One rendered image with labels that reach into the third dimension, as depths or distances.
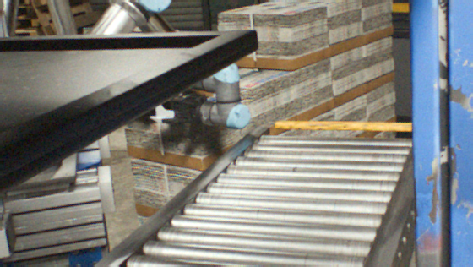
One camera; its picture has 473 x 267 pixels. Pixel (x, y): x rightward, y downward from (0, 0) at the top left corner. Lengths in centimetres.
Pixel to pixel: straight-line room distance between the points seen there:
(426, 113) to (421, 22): 7
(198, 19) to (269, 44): 725
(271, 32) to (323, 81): 34
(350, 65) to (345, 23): 19
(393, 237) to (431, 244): 81
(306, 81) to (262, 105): 30
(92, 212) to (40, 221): 13
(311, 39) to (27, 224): 143
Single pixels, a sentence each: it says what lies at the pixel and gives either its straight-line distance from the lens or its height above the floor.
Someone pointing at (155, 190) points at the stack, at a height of 49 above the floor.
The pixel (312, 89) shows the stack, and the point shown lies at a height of 73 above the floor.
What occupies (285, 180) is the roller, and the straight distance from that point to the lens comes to 170.
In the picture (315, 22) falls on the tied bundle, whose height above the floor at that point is 100.
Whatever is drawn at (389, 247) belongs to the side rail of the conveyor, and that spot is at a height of 80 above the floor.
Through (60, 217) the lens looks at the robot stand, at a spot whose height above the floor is 69.
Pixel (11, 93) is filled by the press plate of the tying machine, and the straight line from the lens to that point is 45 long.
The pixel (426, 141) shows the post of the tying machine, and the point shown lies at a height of 123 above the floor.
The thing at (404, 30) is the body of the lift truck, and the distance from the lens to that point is 393.
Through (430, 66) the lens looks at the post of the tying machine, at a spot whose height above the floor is 129.
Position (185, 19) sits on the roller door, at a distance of 1013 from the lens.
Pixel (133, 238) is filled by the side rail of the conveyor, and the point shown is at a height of 80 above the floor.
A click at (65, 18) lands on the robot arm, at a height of 113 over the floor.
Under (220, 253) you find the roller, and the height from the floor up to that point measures 80.
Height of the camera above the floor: 139
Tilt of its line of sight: 15 degrees down
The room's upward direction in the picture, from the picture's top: 4 degrees counter-clockwise
